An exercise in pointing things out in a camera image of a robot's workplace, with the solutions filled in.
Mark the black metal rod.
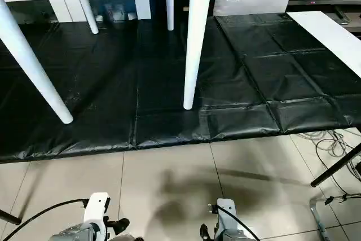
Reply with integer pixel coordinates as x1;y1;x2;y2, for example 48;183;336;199
310;144;361;188

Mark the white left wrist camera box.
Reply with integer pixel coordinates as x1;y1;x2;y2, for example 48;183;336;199
83;192;111;235

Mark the silver metal floor frame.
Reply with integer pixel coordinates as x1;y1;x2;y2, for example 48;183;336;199
309;194;361;241

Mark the white flat board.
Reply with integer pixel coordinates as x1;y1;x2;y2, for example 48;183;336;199
285;11;361;78

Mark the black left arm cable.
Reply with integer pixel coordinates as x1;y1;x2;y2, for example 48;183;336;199
0;198;89;241

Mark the black metal frame bar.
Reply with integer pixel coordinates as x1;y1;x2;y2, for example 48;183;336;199
0;209;23;225

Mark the black floor cable tangle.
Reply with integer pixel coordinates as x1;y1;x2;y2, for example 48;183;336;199
303;129;361;186

